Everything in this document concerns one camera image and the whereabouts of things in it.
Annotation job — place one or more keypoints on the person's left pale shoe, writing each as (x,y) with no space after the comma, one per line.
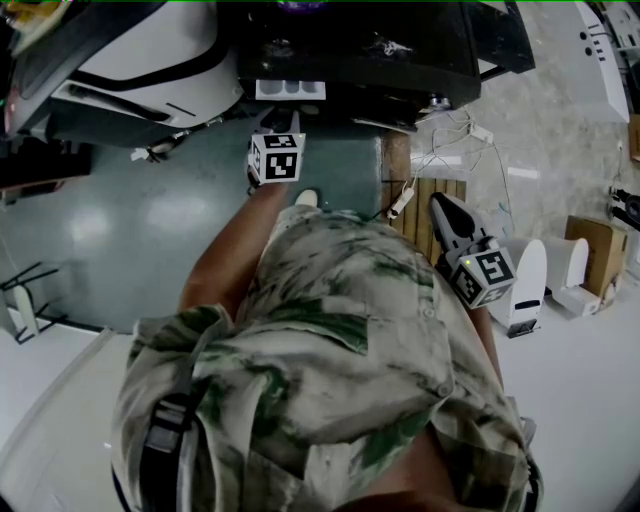
(306,198)

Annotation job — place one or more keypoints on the white oblong object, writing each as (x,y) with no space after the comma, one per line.
(26,312)

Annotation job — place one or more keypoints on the person's right forearm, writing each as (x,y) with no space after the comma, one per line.
(487,345)

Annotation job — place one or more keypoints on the white power strip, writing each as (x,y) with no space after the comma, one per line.
(400,203)

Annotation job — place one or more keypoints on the white power adapter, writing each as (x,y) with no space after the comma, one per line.
(482,134)

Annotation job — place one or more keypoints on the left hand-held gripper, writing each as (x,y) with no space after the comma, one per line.
(277,160)

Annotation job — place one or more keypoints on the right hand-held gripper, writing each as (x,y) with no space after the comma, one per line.
(485,280)

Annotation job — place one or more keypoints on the white tray with blue item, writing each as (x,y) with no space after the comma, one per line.
(272,89)

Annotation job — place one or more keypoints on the white panel with black slots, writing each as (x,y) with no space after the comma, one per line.
(612,90)

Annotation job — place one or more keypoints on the white washing machine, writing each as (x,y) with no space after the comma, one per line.
(150,50)

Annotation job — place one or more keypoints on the black equipment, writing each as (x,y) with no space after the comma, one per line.
(631,207)

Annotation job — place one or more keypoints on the green and white patterned shirt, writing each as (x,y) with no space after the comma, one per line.
(325,350)

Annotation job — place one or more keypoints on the brown cardboard box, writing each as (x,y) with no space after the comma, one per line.
(595,245)

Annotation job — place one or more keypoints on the person's left forearm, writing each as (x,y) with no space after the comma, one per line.
(230,250)

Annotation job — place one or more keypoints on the wooden slat decking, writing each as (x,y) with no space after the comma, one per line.
(425,210)

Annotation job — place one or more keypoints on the person's bare chest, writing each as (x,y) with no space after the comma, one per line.
(400,475)

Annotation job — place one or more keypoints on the white paper tag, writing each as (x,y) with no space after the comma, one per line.
(140,154)

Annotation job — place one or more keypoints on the dark green platform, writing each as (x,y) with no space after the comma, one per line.
(150,225)

